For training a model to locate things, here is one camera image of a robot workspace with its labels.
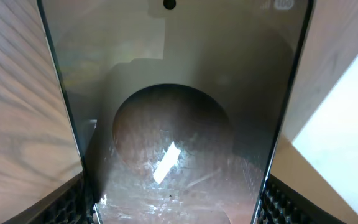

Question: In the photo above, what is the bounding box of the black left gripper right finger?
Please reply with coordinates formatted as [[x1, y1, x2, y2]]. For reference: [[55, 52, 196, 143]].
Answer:
[[255, 175, 344, 224]]

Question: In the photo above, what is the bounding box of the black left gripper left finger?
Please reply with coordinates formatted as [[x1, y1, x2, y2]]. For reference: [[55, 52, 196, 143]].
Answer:
[[6, 173, 95, 224]]

